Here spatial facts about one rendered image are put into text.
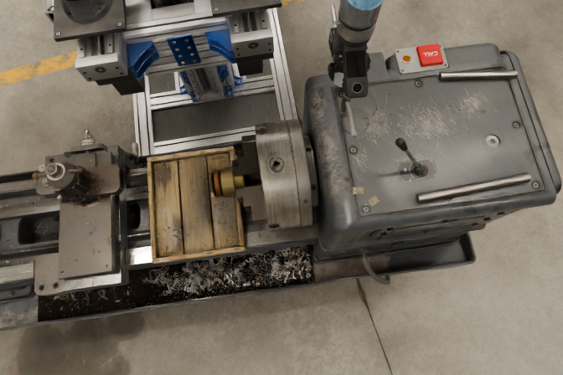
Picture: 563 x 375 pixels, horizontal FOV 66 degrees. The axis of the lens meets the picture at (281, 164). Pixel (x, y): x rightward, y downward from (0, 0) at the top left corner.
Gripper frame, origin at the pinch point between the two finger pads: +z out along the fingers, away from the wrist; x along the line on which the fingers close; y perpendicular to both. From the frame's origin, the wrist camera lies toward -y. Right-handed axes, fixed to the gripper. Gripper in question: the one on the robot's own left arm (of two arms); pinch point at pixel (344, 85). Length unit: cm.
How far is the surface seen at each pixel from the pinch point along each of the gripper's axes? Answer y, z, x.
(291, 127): -3.1, 14.5, 13.3
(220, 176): -11.4, 23.3, 35.0
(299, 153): -11.8, 11.6, 12.6
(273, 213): -25.0, 18.1, 21.4
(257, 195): -18.2, 24.4, 25.3
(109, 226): -18, 38, 73
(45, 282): -32, 45, 96
